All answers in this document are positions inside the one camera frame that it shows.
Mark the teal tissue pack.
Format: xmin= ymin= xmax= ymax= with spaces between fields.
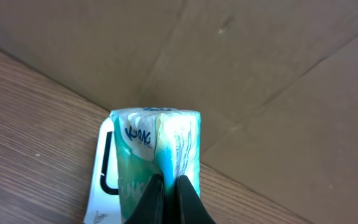
xmin=110 ymin=108 xmax=201 ymax=221

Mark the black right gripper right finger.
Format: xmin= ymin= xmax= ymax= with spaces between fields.
xmin=174 ymin=175 xmax=216 ymax=224

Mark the white barcode scanner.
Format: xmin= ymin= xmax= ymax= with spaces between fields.
xmin=83 ymin=118 xmax=122 ymax=224

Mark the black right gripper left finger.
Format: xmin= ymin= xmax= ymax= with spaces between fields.
xmin=124 ymin=174 xmax=165 ymax=224

